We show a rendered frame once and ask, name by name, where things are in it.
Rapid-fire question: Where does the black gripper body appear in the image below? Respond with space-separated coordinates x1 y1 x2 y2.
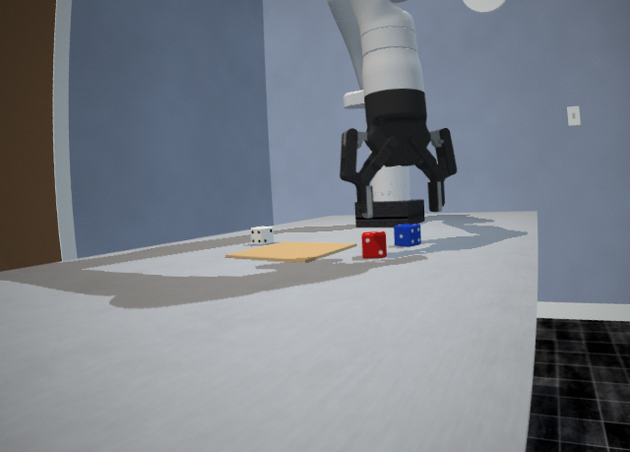
364 89 431 167

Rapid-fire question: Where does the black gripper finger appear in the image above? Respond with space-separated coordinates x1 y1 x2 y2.
409 128 457 212
340 128 400 219

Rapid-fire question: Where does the tan square mat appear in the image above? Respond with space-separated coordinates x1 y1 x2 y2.
225 242 357 263

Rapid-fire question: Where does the white die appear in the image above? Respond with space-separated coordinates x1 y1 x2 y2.
251 226 274 245

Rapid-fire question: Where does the blue die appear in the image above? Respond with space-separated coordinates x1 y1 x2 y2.
394 224 421 247

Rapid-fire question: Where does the red die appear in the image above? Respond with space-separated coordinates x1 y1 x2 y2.
361 231 387 259

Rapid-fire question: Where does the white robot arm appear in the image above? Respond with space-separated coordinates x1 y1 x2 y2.
327 0 424 202

